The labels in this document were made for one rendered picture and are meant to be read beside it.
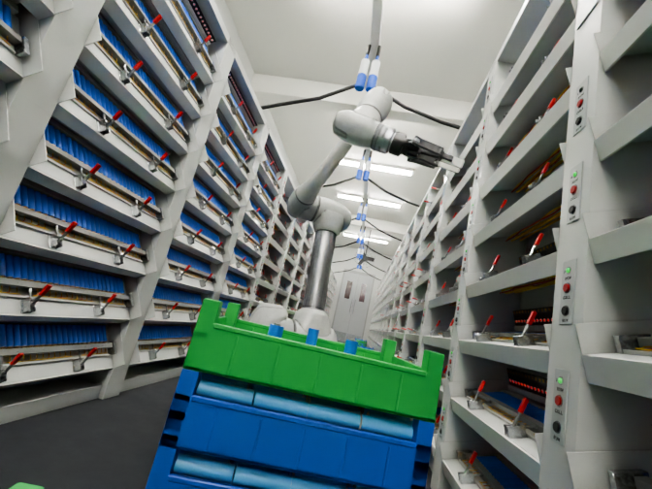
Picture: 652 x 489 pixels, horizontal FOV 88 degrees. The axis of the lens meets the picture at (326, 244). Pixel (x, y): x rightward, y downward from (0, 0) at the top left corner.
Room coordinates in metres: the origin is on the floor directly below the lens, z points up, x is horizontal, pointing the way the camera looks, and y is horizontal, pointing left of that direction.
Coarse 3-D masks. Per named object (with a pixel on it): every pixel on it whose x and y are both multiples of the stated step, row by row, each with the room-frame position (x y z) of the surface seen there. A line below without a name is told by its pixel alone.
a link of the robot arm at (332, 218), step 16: (320, 208) 1.50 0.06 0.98; (336, 208) 1.53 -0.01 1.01; (320, 224) 1.52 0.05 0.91; (336, 224) 1.52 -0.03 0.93; (320, 240) 1.52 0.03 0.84; (320, 256) 1.50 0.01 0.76; (320, 272) 1.49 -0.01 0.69; (320, 288) 1.48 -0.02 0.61; (304, 304) 1.49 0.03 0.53; (320, 304) 1.48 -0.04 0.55; (304, 320) 1.43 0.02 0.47; (320, 320) 1.44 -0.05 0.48; (320, 336) 1.43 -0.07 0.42; (336, 336) 1.50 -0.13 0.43
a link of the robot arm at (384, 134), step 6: (378, 126) 0.97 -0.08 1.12; (384, 126) 0.97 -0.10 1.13; (390, 126) 0.98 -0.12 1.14; (378, 132) 0.97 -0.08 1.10; (384, 132) 0.97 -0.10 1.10; (390, 132) 0.97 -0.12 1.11; (378, 138) 0.98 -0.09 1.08; (384, 138) 0.97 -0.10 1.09; (390, 138) 0.97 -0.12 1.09; (372, 144) 1.00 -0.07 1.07; (378, 144) 0.99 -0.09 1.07; (384, 144) 0.98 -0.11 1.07; (390, 144) 0.98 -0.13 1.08; (378, 150) 1.02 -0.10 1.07; (384, 150) 1.00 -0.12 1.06
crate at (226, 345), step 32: (224, 320) 0.57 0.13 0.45; (192, 352) 0.40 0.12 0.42; (224, 352) 0.40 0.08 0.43; (256, 352) 0.41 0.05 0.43; (288, 352) 0.41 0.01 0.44; (320, 352) 0.41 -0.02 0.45; (384, 352) 0.60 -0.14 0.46; (288, 384) 0.41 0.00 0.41; (320, 384) 0.41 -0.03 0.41; (352, 384) 0.42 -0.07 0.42; (384, 384) 0.42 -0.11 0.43; (416, 384) 0.42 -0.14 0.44; (416, 416) 0.42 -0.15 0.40
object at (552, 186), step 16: (560, 144) 0.66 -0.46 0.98; (560, 176) 0.68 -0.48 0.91; (528, 192) 0.81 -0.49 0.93; (544, 192) 0.74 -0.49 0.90; (560, 192) 0.79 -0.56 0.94; (512, 208) 0.91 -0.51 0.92; (528, 208) 0.83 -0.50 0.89; (544, 208) 0.91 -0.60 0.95; (560, 208) 0.86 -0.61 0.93; (480, 224) 1.25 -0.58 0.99; (496, 224) 1.03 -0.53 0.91; (512, 224) 1.07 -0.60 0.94; (528, 224) 1.08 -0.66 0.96; (480, 240) 1.18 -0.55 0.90; (512, 240) 1.19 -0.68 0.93
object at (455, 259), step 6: (462, 240) 1.50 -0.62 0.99; (450, 246) 1.76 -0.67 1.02; (456, 246) 1.50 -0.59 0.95; (462, 246) 1.39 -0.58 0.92; (456, 252) 1.48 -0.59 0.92; (462, 252) 1.40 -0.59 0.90; (444, 258) 1.68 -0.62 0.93; (450, 258) 1.58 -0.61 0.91; (456, 258) 1.49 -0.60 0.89; (462, 258) 1.64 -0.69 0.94; (438, 264) 1.83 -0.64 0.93; (444, 264) 1.70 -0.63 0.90; (450, 264) 1.61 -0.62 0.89; (456, 264) 1.81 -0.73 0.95; (438, 270) 1.85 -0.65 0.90; (456, 270) 1.86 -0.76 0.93
